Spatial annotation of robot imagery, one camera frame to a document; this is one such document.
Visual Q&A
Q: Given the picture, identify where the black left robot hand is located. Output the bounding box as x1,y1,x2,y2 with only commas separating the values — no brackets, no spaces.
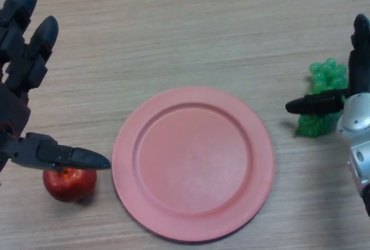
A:
0,0,112,173

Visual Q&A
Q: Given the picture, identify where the green grapes bunch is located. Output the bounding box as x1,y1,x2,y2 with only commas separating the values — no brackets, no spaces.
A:
294,57,349,138

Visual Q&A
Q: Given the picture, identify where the pink round plate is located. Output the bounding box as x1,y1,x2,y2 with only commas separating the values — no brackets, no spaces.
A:
112,86,275,244

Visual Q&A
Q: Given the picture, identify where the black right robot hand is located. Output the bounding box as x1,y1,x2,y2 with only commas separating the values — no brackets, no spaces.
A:
285,13,370,115

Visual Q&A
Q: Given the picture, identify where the red apple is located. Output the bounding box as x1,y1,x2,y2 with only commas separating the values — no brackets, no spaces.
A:
42,167,98,203

